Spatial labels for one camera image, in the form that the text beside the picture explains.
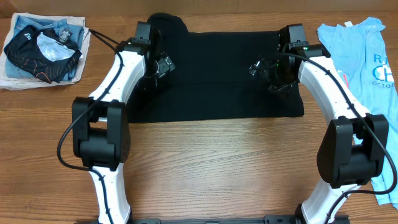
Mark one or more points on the light blue t-shirt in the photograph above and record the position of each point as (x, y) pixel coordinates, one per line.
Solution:
(359, 55)

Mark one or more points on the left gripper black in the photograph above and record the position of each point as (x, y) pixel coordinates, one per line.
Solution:
(166, 65)

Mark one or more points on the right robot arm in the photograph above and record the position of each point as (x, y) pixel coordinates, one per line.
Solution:
(352, 158)

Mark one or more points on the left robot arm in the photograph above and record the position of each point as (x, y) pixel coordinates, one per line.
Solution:
(100, 126)

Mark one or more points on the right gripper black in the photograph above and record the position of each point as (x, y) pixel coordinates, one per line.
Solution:
(267, 63)

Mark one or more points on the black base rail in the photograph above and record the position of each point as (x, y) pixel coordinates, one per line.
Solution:
(211, 221)

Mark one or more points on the folded black patterned shirt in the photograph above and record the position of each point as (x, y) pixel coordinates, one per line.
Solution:
(42, 53)

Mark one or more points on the black t-shirt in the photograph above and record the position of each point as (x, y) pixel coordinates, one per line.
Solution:
(211, 79)

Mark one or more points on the folded beige cloth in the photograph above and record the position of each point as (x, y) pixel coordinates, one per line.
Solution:
(27, 83)

